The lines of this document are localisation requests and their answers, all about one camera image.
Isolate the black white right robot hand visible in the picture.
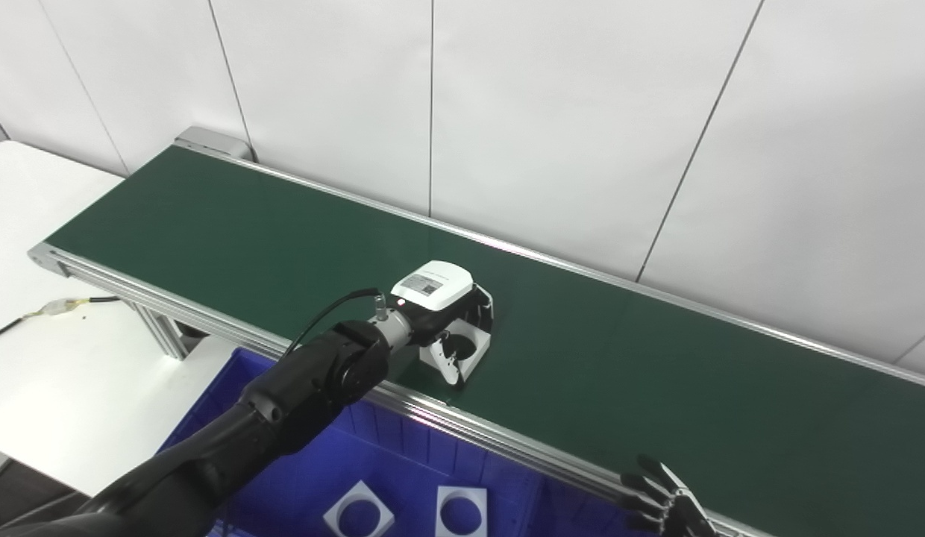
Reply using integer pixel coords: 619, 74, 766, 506
618, 455, 721, 537

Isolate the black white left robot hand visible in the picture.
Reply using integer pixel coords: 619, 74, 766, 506
388, 260, 497, 387

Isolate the white square ring part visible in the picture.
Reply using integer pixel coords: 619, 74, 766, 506
435, 486, 488, 537
420, 291, 495, 382
324, 480, 395, 537

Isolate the blue plastic bin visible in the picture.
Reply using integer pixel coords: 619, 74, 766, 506
542, 477, 642, 537
158, 347, 545, 537

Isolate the green conveyor belt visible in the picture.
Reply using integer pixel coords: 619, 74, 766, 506
28, 127, 925, 537
46, 145, 925, 537

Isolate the aluminium conveyor leg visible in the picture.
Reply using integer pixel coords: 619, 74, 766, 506
131, 302, 189, 362

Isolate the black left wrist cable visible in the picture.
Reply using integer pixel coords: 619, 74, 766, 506
283, 287, 384, 360

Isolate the black cable with yellow tag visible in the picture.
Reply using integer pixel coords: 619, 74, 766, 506
0, 295, 122, 346

